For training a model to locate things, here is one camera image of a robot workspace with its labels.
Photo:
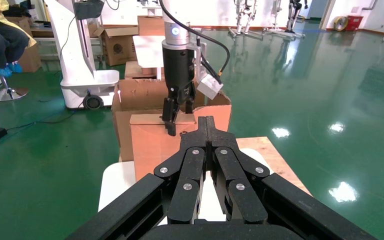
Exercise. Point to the plywood board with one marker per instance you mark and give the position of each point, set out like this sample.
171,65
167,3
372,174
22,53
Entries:
278,159

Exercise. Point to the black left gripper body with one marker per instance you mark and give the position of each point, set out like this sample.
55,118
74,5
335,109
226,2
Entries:
178,69

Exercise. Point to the plain brown cardboard box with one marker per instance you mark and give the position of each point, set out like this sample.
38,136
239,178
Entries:
31,59
150,24

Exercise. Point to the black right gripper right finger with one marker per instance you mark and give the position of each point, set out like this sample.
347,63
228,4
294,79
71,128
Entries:
228,165

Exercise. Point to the red bin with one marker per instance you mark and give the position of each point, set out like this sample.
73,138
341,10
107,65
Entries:
354,23

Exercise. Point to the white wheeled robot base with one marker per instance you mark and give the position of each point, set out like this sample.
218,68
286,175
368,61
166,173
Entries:
76,66

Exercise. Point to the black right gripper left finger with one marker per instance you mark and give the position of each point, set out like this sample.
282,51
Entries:
192,165

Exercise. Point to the seated person yellow coat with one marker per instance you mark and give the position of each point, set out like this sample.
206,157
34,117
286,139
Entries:
0,36

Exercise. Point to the dark humanoid robot on stand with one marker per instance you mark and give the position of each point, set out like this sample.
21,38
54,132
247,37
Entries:
293,15

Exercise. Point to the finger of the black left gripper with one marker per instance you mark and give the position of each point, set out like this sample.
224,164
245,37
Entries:
190,104
171,119

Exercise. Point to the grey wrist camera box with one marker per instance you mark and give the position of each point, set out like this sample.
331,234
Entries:
209,87

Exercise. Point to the low brown cardboard box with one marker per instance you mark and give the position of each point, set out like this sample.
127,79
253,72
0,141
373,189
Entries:
135,71

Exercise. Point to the white background table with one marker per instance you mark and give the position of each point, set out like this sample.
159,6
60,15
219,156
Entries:
149,49

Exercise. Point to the large open cardboard box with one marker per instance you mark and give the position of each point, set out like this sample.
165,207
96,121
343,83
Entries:
124,132

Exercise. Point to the printed open cardboard box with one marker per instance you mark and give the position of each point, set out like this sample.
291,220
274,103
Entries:
119,46

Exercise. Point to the office chair chrome base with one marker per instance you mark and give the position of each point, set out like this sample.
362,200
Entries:
8,92

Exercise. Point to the small cardboard box with hole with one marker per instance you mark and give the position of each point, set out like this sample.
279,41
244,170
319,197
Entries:
155,149

